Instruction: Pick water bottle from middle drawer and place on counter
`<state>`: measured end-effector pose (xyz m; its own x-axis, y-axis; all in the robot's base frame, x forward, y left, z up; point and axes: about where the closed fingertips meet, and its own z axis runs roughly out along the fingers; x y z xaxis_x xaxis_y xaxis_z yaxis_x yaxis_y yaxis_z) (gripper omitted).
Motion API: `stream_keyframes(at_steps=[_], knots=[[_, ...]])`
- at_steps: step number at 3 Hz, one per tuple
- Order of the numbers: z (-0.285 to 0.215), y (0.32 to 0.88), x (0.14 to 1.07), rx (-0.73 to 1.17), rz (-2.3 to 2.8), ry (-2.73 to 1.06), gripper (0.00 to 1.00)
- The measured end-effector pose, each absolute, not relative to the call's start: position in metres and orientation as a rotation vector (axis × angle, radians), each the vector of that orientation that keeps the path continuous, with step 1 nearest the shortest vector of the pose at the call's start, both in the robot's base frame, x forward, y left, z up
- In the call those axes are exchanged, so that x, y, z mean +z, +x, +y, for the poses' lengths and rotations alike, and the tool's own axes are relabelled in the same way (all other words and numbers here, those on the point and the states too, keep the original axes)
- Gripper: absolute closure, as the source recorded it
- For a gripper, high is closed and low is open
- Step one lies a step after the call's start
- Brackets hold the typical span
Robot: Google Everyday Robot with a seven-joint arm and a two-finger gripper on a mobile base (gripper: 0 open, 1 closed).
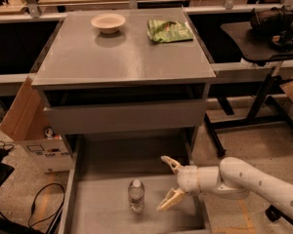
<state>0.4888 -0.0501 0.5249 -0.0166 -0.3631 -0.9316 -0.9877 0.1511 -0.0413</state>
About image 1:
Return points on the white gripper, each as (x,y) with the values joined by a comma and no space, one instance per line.
(188,178)

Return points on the clear plastic water bottle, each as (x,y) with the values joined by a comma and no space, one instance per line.
(136,196)

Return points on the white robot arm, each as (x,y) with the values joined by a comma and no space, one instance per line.
(231,179)

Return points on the grey open middle drawer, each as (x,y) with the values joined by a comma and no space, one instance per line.
(97,191)

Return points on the grey drawer cabinet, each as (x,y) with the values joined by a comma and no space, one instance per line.
(86,67)

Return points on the grey top drawer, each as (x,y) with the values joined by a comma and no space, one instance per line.
(126,117)

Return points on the black caster wheel base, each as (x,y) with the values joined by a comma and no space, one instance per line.
(274,214)

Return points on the green chip bag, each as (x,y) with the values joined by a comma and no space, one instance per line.
(167,31)

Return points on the black side table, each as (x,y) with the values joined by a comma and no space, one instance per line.
(258,49)

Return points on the cardboard box with white print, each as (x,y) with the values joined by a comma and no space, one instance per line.
(26,125)

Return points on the beige paper bowl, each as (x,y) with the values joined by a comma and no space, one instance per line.
(108,23)

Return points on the black bag on table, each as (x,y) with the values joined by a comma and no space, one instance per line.
(277,23)

